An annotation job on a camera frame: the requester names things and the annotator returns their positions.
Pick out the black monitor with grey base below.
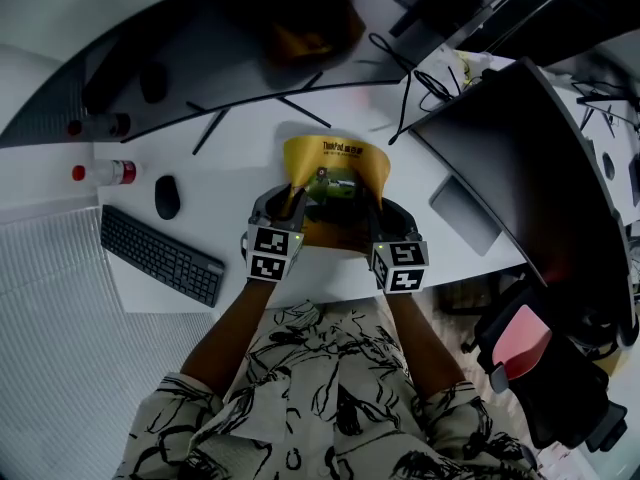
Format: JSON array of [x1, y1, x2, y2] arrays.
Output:
[[407, 56, 632, 352]]

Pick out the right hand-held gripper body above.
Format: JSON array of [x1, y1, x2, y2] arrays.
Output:
[[368, 205, 432, 297]]

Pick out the white ribbed partition panel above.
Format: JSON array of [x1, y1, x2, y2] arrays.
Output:
[[0, 204, 217, 480]]

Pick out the person's white black-patterned shirt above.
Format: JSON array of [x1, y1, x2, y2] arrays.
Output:
[[110, 299, 544, 480]]

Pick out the black office chair red cushion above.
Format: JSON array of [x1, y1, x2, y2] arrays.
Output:
[[460, 271, 629, 454]]

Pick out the white desk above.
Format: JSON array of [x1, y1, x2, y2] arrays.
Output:
[[92, 50, 534, 315]]

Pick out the black cable bundle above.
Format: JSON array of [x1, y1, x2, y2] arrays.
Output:
[[413, 64, 469, 115]]

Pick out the white crumpled plastic bag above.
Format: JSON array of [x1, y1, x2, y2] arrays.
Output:
[[435, 47, 516, 92]]

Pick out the large curved black monitor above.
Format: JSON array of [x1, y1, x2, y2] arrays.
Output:
[[0, 0, 509, 150]]

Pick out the clear bottle with red cap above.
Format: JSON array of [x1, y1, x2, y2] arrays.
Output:
[[71, 158, 144, 188]]

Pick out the black monitor stand legs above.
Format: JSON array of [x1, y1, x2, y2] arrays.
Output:
[[185, 70, 334, 157]]

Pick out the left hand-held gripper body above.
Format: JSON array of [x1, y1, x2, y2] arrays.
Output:
[[243, 189, 306, 284]]

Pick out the yellow mouse pad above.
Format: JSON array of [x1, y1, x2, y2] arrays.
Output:
[[281, 135, 393, 255]]

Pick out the black keyboard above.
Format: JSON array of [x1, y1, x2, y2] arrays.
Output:
[[99, 204, 227, 310]]

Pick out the grey monitor base plate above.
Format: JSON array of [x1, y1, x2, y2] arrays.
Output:
[[429, 174, 503, 258]]

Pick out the person's left forearm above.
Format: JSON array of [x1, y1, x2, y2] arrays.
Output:
[[178, 276, 277, 400]]

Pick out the person's right forearm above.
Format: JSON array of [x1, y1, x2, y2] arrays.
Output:
[[383, 290, 467, 400]]

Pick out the black computer mouse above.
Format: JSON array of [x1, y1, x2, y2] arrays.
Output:
[[153, 174, 182, 221]]

